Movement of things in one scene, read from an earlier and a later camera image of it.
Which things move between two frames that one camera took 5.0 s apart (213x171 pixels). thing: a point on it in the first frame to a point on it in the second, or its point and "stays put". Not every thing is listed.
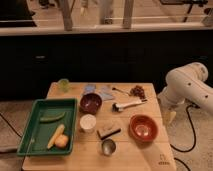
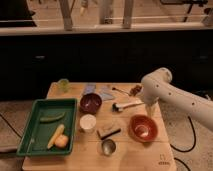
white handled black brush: (119, 107) stays put
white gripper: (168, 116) to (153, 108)
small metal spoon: (121, 91) stays put
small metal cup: (108, 147) stays put
